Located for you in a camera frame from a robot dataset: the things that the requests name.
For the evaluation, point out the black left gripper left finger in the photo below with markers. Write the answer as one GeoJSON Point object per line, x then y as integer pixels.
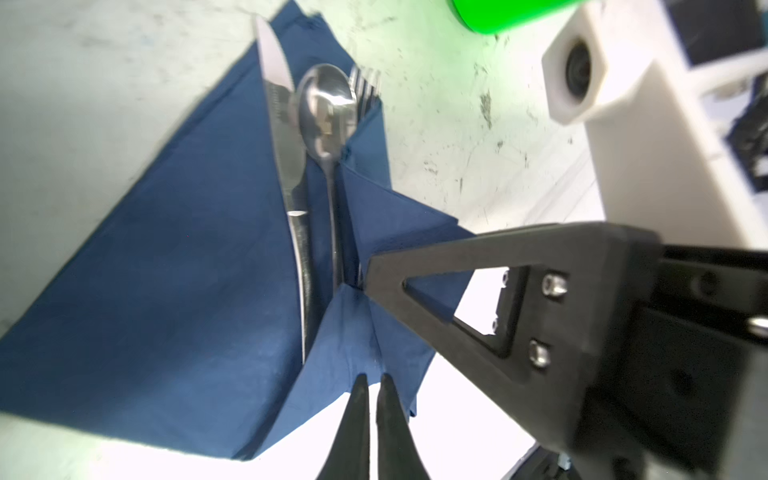
{"type": "Point", "coordinates": [349, 456]}

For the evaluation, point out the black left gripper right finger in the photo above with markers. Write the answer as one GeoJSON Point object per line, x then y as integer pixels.
{"type": "Point", "coordinates": [398, 458]}

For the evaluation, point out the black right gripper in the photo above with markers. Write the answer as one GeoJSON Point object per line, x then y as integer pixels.
{"type": "Point", "coordinates": [689, 397]}

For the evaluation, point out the dark blue paper napkin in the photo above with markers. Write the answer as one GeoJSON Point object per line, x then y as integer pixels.
{"type": "Point", "coordinates": [177, 323]}

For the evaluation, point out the silver metal fork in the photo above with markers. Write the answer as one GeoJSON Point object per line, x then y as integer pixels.
{"type": "Point", "coordinates": [365, 83]}

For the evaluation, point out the silver metal knife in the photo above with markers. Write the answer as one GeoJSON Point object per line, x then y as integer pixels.
{"type": "Point", "coordinates": [291, 162]}

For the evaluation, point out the green perforated plastic basket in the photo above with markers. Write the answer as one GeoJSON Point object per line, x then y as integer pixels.
{"type": "Point", "coordinates": [489, 17]}

